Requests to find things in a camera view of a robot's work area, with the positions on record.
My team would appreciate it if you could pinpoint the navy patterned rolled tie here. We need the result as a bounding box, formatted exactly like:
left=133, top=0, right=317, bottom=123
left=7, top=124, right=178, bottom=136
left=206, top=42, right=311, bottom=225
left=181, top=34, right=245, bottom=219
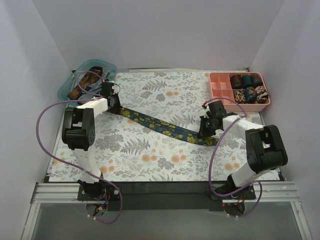
left=244, top=86, right=256, bottom=104

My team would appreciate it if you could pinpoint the floral table mat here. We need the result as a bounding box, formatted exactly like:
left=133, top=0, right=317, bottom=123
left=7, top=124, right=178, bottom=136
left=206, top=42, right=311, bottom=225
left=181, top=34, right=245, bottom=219
left=48, top=71, right=281, bottom=183

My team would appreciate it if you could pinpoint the brown orange tie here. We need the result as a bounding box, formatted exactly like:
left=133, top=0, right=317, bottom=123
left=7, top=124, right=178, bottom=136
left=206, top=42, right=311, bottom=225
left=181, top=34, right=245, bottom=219
left=67, top=66, right=103, bottom=100

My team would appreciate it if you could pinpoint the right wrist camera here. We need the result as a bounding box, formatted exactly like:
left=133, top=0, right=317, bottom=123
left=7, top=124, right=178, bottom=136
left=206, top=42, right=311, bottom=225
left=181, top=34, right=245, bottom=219
left=202, top=102, right=212, bottom=118

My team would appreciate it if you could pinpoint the teal plastic bin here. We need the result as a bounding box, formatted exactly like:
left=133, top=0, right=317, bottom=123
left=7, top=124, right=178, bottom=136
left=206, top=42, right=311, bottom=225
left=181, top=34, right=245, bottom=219
left=57, top=59, right=118, bottom=107

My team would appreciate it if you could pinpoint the pink compartment tray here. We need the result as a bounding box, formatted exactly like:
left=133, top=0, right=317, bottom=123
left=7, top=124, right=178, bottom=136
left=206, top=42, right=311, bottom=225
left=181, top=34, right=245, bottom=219
left=208, top=72, right=271, bottom=112

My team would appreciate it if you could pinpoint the navy yellow floral tie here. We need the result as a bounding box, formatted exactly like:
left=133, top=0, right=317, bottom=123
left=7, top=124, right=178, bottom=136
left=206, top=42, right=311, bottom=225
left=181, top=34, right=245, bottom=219
left=119, top=107, right=219, bottom=146

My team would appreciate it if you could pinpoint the teal rolled tie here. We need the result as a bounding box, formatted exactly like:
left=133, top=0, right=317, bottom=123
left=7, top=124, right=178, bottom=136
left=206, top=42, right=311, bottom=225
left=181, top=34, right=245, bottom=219
left=241, top=74, right=253, bottom=89

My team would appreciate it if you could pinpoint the black pink floral rolled tie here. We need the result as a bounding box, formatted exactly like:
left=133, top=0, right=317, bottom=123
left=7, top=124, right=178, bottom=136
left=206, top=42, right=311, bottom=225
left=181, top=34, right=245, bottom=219
left=254, top=85, right=269, bottom=104

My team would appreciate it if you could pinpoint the grey patterned tie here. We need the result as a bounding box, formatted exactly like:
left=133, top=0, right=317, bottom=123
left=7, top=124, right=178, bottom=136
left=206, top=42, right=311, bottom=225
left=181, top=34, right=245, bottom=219
left=74, top=70, right=115, bottom=105

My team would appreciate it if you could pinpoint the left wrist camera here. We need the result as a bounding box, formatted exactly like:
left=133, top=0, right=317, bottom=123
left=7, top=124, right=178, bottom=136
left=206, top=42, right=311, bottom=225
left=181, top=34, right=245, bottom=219
left=110, top=81, right=121, bottom=94

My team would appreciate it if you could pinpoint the dark red rolled tie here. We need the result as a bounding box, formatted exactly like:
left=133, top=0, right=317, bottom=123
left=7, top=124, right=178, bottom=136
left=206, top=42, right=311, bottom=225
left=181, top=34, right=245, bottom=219
left=230, top=74, right=243, bottom=89

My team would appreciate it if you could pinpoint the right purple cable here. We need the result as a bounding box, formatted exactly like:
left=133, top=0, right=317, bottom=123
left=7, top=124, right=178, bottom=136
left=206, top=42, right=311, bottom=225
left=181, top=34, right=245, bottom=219
left=202, top=97, right=263, bottom=219

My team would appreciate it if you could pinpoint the purple cable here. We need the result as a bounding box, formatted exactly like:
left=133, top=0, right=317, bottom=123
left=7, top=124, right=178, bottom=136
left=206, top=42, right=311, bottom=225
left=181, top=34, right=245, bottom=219
left=202, top=97, right=263, bottom=219
left=36, top=71, right=124, bottom=224

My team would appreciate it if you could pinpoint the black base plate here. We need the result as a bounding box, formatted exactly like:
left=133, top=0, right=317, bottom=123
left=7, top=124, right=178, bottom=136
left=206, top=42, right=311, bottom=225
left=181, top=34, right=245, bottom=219
left=77, top=181, right=256, bottom=212

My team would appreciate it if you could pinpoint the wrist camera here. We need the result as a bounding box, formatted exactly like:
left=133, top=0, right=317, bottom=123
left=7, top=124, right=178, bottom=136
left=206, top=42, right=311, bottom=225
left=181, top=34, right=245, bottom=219
left=202, top=102, right=212, bottom=118
left=110, top=81, right=121, bottom=94

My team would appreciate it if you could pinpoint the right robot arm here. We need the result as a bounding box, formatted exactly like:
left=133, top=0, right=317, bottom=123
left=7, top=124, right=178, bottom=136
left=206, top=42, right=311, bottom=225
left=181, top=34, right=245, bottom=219
left=198, top=100, right=288, bottom=199

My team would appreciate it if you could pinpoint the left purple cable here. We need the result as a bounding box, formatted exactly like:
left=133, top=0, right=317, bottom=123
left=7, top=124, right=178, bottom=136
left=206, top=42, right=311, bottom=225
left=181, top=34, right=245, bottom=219
left=36, top=71, right=124, bottom=224

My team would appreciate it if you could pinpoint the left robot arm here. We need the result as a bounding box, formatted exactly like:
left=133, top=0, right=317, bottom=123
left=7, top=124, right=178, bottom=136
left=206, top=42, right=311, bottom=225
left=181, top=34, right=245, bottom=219
left=61, top=81, right=121, bottom=200

